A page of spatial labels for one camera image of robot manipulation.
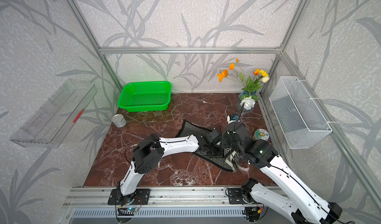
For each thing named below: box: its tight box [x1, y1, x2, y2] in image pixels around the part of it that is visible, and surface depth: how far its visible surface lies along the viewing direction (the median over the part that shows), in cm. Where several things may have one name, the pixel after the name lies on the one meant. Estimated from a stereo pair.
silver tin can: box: [111, 113, 127, 128], surface depth 101 cm
